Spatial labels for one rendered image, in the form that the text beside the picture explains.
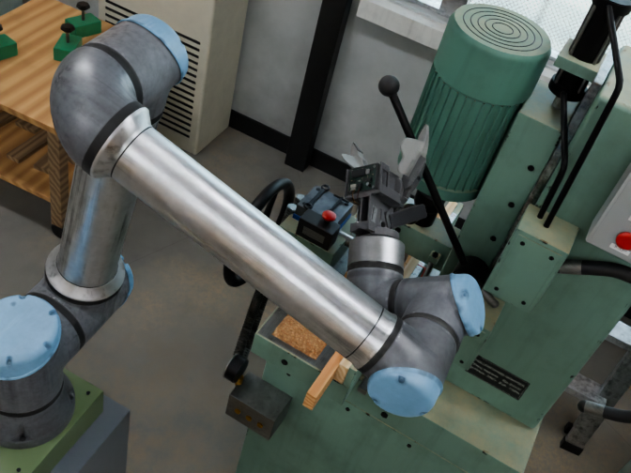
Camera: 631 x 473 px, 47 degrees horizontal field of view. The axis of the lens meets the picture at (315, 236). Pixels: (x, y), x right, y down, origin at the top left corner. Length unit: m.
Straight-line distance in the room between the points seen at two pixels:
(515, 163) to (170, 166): 0.61
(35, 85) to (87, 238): 1.36
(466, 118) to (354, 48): 1.74
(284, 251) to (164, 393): 1.51
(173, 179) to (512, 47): 0.58
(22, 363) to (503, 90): 0.94
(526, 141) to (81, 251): 0.79
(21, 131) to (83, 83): 2.03
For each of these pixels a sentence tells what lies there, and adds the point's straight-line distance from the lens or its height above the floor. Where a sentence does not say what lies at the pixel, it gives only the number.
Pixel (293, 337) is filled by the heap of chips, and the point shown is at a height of 0.91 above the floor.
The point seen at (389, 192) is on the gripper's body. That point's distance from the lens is 1.17.
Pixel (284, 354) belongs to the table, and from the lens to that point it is 1.42.
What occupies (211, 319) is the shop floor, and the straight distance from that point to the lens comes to 2.59.
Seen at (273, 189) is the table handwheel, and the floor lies 0.95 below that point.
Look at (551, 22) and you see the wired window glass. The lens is 2.79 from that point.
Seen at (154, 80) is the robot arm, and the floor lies 1.43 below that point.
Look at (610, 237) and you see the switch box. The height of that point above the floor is 1.35.
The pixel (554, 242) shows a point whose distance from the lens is 1.21.
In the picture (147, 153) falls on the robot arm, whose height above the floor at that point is 1.41.
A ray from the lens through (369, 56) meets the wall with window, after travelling 2.95.
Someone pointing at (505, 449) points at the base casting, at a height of 0.80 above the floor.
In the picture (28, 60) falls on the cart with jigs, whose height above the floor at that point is 0.53.
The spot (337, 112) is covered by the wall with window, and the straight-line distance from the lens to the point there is 3.12.
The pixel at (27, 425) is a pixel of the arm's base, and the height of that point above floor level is 0.69.
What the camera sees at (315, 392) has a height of 0.94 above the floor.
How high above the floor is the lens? 2.01
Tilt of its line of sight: 43 degrees down
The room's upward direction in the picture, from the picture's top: 17 degrees clockwise
